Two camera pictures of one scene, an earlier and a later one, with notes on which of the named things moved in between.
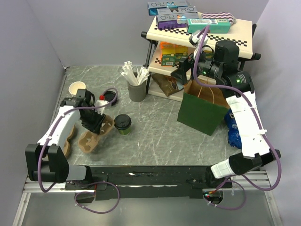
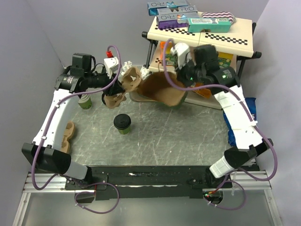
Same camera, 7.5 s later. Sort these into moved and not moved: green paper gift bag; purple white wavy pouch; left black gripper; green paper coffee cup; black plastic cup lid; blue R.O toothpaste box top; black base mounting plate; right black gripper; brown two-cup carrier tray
Moved: brown two-cup carrier tray; left black gripper; green paper gift bag
Not moved: black base mounting plate; green paper coffee cup; right black gripper; blue R.O toothpaste box top; black plastic cup lid; purple white wavy pouch
